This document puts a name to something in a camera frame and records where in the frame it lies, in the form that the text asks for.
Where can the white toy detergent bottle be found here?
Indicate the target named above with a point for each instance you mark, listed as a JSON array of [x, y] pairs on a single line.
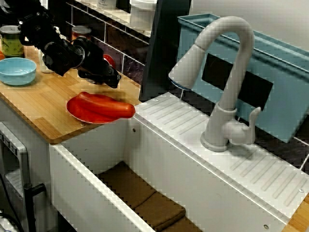
[[43, 66]]

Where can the grey toy faucet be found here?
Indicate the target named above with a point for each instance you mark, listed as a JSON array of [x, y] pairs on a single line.
[[241, 31]]

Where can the tomato soup can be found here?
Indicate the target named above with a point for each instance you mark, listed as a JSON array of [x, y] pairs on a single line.
[[109, 59]]

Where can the blue dish rack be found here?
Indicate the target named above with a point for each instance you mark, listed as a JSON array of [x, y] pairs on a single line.
[[285, 91]]

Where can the red round plate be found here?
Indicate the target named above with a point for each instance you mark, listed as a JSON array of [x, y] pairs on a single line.
[[96, 119]]

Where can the white toy sink unit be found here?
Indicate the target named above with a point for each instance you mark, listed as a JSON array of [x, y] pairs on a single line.
[[169, 149]]

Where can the white jar with print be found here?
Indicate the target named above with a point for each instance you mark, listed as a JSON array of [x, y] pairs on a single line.
[[106, 4]]

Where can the black upright panel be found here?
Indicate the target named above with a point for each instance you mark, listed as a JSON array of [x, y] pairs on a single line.
[[164, 48]]

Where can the red toy sausage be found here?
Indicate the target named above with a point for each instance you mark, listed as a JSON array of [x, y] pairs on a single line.
[[120, 110]]

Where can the orange toy sushi piece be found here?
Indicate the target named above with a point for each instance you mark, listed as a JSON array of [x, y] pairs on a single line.
[[1, 55]]

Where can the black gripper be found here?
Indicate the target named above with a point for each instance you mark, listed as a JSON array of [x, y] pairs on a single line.
[[94, 60]]

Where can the grey toy oven front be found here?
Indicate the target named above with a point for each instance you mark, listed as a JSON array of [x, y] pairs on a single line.
[[14, 157]]

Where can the white lidded plastic jar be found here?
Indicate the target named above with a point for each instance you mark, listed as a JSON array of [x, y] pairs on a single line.
[[142, 14]]

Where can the brown beans can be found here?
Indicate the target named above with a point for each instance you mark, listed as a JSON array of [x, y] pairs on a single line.
[[80, 31]]

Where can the wooden countertop board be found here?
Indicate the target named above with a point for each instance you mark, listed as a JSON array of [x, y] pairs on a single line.
[[36, 108], [301, 217]]

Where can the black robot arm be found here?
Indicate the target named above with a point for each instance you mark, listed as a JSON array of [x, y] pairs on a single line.
[[58, 58]]

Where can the brown folded cloth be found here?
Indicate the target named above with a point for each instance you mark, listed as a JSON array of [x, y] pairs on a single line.
[[128, 183]]

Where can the green peas can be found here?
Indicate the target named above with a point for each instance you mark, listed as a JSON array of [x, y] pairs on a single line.
[[9, 46]]

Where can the light blue bowl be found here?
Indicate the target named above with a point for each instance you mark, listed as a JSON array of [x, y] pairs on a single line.
[[17, 71]]

